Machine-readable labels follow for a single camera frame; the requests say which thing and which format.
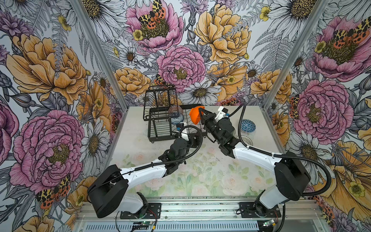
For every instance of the aluminium corner post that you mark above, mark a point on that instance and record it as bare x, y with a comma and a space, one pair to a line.
303, 36
90, 33

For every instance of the white brown lattice bowl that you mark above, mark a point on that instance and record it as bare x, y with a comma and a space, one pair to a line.
247, 140

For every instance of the green circuit board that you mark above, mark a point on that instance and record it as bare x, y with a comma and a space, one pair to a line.
143, 223

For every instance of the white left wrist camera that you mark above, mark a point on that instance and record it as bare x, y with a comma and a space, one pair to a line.
182, 132

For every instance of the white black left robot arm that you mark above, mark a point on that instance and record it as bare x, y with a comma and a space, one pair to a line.
109, 191

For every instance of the red patterned ceramic bowl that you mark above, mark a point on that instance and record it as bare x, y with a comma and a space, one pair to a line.
175, 109

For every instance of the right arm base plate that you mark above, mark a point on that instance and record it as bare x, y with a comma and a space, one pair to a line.
257, 210

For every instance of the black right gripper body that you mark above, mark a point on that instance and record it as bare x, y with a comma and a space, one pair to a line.
209, 123

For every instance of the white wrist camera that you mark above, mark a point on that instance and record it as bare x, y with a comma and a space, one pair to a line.
182, 132
222, 113

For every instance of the dark blue patterned bowl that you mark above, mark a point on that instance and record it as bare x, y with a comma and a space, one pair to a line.
248, 126

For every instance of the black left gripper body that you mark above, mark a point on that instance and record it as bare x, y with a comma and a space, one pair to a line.
192, 144

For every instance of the orange plastic bowl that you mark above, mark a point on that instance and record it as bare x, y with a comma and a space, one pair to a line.
195, 114

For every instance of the left aluminium corner post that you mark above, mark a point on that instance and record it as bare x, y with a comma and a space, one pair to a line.
90, 33

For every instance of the blue floral ceramic bowl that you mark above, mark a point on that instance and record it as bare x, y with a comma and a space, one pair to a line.
176, 118

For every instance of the black wire dish rack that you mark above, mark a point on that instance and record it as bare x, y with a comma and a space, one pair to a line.
157, 101

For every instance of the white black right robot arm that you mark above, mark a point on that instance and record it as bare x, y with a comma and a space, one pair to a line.
291, 176

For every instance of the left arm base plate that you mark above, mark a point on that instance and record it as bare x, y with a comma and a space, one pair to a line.
151, 211

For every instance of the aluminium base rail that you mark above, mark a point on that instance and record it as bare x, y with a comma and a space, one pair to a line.
198, 214

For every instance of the right aluminium corner post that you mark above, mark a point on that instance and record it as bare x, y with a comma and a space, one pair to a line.
303, 36

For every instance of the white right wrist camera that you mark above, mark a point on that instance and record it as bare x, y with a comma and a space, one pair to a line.
222, 113

